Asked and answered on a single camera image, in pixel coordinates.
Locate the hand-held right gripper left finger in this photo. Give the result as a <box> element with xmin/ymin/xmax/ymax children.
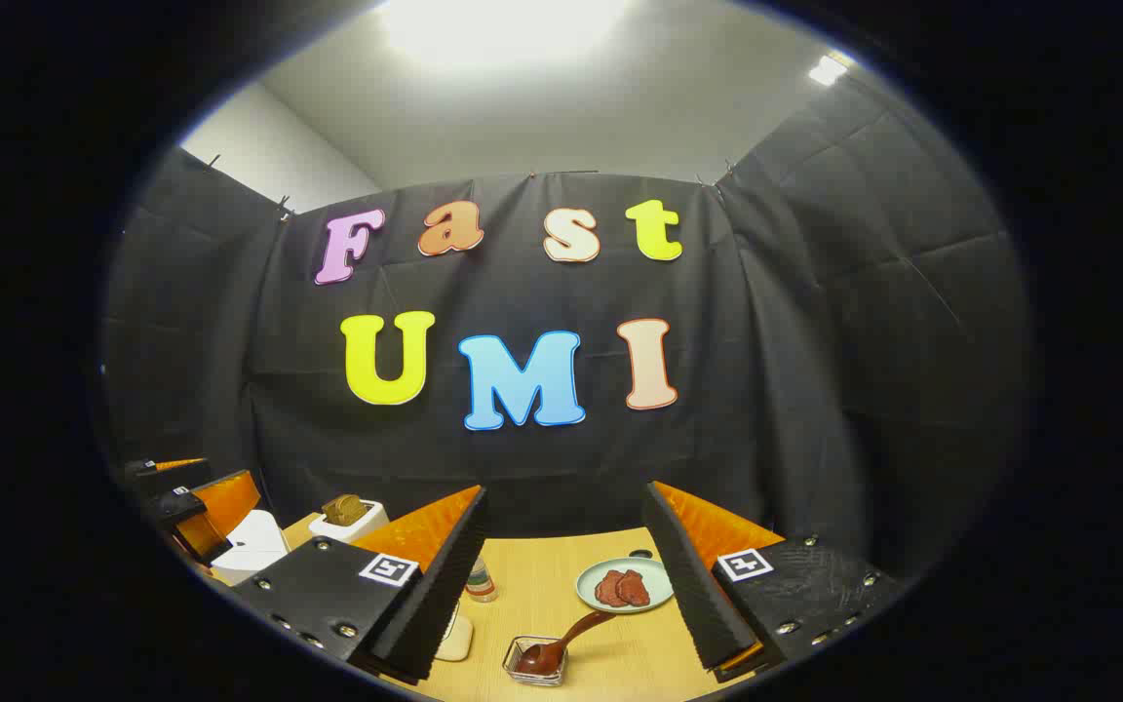
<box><xmin>230</xmin><ymin>486</ymin><xmax>489</xmax><ymax>683</ymax></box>

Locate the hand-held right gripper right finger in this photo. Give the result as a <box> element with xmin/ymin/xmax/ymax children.
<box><xmin>641</xmin><ymin>480</ymin><xmax>904</xmax><ymax>683</ymax></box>

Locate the white rice cooker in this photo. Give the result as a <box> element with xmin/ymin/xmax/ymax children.
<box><xmin>209</xmin><ymin>509</ymin><xmax>291</xmax><ymax>586</ymax></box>

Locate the clear container of rice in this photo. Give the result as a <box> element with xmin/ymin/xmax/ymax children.
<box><xmin>435</xmin><ymin>604</ymin><xmax>475</xmax><ymax>664</ymax></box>

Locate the brown wooden spoon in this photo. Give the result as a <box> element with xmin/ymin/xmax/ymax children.
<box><xmin>515</xmin><ymin>610</ymin><xmax>616</xmax><ymax>679</ymax></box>

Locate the pale green plate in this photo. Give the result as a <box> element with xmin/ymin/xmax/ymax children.
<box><xmin>576</xmin><ymin>557</ymin><xmax>675</xmax><ymax>615</ymax></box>

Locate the clear plastic bottle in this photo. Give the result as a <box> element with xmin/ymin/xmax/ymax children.
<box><xmin>464</xmin><ymin>556</ymin><xmax>499</xmax><ymax>604</ymax></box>

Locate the white toaster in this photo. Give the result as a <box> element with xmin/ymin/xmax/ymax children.
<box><xmin>308</xmin><ymin>497</ymin><xmax>390</xmax><ymax>545</ymax></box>

